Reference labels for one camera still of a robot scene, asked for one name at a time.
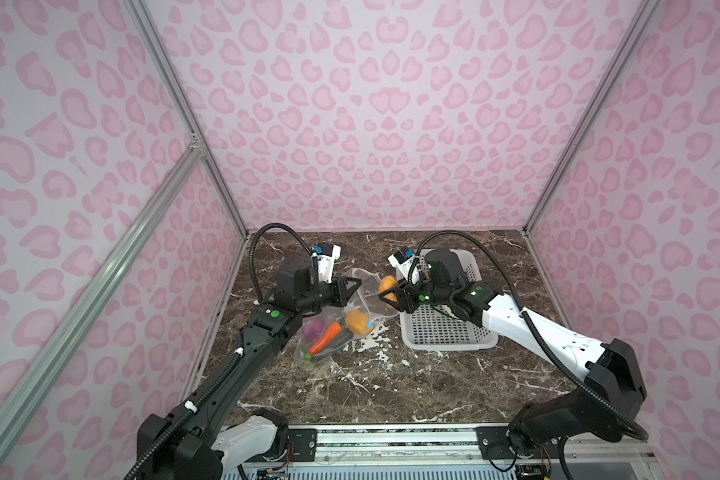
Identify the white perforated plastic basket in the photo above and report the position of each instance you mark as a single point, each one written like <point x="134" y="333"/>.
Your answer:
<point x="427" y="329"/>

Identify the aluminium corner post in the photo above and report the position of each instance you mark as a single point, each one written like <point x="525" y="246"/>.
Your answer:
<point x="143" y="22"/>
<point x="639" y="27"/>

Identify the yellow toy potato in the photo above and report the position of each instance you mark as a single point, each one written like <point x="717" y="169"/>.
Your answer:
<point x="359" y="323"/>

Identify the aluminium corner post left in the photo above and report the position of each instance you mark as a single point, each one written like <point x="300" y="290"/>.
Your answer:
<point x="143" y="22"/>

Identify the purple toy onion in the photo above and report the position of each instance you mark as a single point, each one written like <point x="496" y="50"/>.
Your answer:
<point x="313" y="330"/>

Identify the aluminium diagonal wall bar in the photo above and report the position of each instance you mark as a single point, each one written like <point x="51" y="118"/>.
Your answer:
<point x="38" y="379"/>

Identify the brown toy bread roll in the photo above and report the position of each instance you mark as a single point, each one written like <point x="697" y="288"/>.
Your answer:
<point x="387" y="287"/>

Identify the dark toy eggplant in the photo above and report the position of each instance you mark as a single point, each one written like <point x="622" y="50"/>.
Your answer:
<point x="332" y="347"/>

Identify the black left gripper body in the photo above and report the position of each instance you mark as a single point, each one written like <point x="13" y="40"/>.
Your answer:
<point x="322" y="295"/>

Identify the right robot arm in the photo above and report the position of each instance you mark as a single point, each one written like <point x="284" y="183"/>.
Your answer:
<point x="609" y="389"/>

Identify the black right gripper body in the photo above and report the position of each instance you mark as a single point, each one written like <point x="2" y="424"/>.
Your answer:
<point x="426" y="292"/>

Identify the aluminium corner post right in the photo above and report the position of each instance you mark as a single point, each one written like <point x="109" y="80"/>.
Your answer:
<point x="639" y="27"/>

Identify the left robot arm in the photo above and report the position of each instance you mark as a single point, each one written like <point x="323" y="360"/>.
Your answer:
<point x="183" y="443"/>

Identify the clear zip top bag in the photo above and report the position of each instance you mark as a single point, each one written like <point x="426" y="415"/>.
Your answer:
<point x="365" y="299"/>

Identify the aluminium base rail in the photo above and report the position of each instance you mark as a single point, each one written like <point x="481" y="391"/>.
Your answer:
<point x="447" y="451"/>

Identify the orange toy carrot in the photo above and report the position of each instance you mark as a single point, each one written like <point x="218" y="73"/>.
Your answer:
<point x="332" y="332"/>

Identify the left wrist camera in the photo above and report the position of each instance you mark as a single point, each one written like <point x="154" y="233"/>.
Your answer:
<point x="325" y="256"/>

